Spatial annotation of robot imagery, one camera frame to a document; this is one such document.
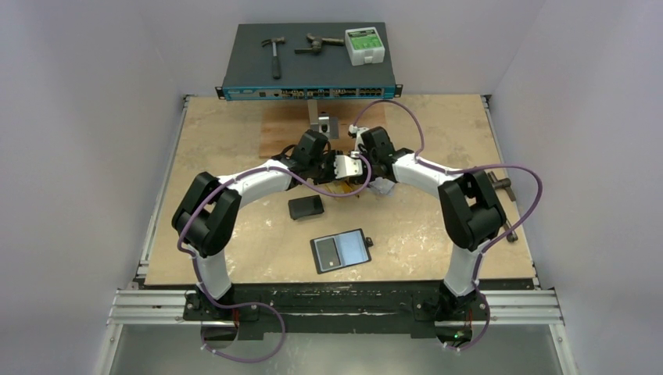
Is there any small hammer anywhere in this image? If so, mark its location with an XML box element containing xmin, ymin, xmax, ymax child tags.
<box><xmin>261</xmin><ymin>37</ymin><xmax>286</xmax><ymax>80</ymax></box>

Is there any wooden board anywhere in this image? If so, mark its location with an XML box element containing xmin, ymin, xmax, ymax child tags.
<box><xmin>258</xmin><ymin>100</ymin><xmax>369</xmax><ymax>159</ymax></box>

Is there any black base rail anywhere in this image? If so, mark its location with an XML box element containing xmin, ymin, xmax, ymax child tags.
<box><xmin>183</xmin><ymin>280</ymin><xmax>488</xmax><ymax>344</ymax></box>

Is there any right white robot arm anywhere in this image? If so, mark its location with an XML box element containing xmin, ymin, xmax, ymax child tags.
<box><xmin>348</xmin><ymin>125</ymin><xmax>507</xmax><ymax>318</ymax></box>

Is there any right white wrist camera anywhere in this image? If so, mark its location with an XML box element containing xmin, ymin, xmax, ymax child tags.
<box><xmin>348</xmin><ymin>123</ymin><xmax>370</xmax><ymax>144</ymax></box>

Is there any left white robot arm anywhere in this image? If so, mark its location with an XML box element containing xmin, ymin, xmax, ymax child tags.
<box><xmin>171</xmin><ymin>130</ymin><xmax>363</xmax><ymax>320</ymax></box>

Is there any rusty pliers tool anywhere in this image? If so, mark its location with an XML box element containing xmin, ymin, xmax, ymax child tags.
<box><xmin>294</xmin><ymin>33</ymin><xmax>346</xmax><ymax>55</ymax></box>

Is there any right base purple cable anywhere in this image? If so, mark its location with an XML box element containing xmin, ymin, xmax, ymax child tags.
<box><xmin>441</xmin><ymin>289</ymin><xmax>490</xmax><ymax>353</ymax></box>

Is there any white green plastic box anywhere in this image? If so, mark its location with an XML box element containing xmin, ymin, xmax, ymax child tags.
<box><xmin>344</xmin><ymin>27</ymin><xmax>385</xmax><ymax>66</ymax></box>

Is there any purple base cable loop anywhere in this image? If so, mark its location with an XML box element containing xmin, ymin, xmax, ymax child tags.
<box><xmin>199</xmin><ymin>300</ymin><xmax>287</xmax><ymax>363</ymax></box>

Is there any blue network switch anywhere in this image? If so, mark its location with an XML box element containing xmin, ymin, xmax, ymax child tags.
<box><xmin>215</xmin><ymin>22</ymin><xmax>403</xmax><ymax>101</ymax></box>

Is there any gold VIP card stack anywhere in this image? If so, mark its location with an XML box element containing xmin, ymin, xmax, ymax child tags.
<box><xmin>327</xmin><ymin>180</ymin><xmax>364</xmax><ymax>198</ymax></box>

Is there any metal crank handle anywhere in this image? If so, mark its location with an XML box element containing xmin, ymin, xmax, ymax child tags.
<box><xmin>488</xmin><ymin>172</ymin><xmax>518</xmax><ymax>243</ymax></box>

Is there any black VIP card stack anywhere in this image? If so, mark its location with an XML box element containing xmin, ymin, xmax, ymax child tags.
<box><xmin>288</xmin><ymin>195</ymin><xmax>324</xmax><ymax>220</ymax></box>

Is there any single black VIP card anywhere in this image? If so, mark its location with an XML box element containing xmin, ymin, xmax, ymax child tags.
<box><xmin>316</xmin><ymin>238</ymin><xmax>340</xmax><ymax>272</ymax></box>

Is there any metal stand bracket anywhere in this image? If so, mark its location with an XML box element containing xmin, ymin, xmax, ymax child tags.
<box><xmin>306</xmin><ymin>99</ymin><xmax>339</xmax><ymax>140</ymax></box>

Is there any black card holder wallet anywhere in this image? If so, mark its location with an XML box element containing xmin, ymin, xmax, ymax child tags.
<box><xmin>310</xmin><ymin>228</ymin><xmax>374</xmax><ymax>274</ymax></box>

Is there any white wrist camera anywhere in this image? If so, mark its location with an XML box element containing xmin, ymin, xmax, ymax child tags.
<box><xmin>333</xmin><ymin>152</ymin><xmax>364</xmax><ymax>180</ymax></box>
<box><xmin>348</xmin><ymin>123</ymin><xmax>370</xmax><ymax>144</ymax></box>

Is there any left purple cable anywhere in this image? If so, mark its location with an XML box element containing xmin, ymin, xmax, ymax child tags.
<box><xmin>177</xmin><ymin>153</ymin><xmax>373</xmax><ymax>312</ymax></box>

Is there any silver card stack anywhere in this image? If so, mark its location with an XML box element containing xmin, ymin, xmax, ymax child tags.
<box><xmin>368</xmin><ymin>177</ymin><xmax>396</xmax><ymax>196</ymax></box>

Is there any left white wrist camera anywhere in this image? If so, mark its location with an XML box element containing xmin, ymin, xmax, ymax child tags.
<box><xmin>333</xmin><ymin>152</ymin><xmax>364</xmax><ymax>180</ymax></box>

